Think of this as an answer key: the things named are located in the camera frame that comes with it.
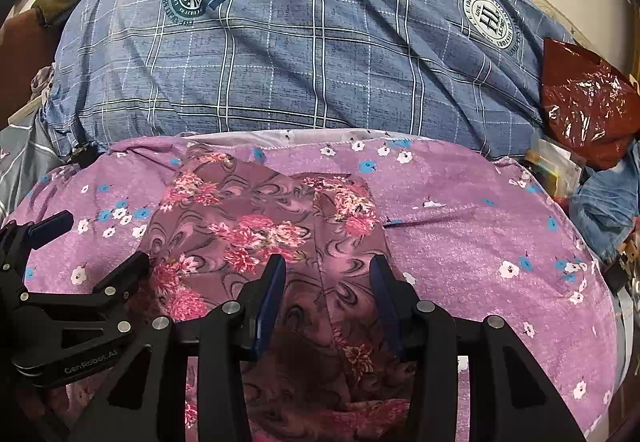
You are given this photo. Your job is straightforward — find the red plastic bag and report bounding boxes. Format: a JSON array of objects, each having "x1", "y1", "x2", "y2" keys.
[{"x1": 542, "y1": 37, "x2": 640, "y2": 170}]

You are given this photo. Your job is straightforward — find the purple floral blanket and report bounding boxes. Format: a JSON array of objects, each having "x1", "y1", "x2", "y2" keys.
[{"x1": 0, "y1": 129, "x2": 621, "y2": 442}]

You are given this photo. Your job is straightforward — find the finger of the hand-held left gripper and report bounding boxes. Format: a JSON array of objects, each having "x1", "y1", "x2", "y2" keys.
[
  {"x1": 0, "y1": 211, "x2": 76, "y2": 268},
  {"x1": 17, "y1": 252, "x2": 152, "y2": 318}
]

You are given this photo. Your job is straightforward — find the maroon floral garment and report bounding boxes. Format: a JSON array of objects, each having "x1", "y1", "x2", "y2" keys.
[{"x1": 135, "y1": 145, "x2": 416, "y2": 442}]

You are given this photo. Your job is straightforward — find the blue denim cloth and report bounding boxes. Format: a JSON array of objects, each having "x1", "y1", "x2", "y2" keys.
[{"x1": 570, "y1": 155, "x2": 640, "y2": 263}]

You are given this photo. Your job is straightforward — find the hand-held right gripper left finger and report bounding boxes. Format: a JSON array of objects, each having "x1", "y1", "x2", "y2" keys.
[{"x1": 70, "y1": 255, "x2": 288, "y2": 442}]

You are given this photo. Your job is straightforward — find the blue plaid quilt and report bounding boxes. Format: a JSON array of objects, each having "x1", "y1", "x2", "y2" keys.
[{"x1": 40, "y1": 0, "x2": 576, "y2": 160}]

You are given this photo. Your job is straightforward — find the grey crumpled cloth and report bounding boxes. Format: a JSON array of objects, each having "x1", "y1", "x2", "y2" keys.
[{"x1": 30, "y1": 65, "x2": 56, "y2": 96}]

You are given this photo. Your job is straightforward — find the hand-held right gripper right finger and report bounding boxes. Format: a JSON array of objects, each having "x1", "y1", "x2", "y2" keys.
[{"x1": 369, "y1": 255, "x2": 586, "y2": 442}]

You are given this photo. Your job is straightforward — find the stack of paper packets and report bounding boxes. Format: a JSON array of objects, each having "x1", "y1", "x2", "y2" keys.
[{"x1": 522, "y1": 137, "x2": 586, "y2": 198}]

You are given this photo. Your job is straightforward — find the red-brown upholstered headboard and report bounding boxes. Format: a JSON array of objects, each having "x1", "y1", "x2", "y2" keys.
[{"x1": 0, "y1": 10, "x2": 66, "y2": 123}]

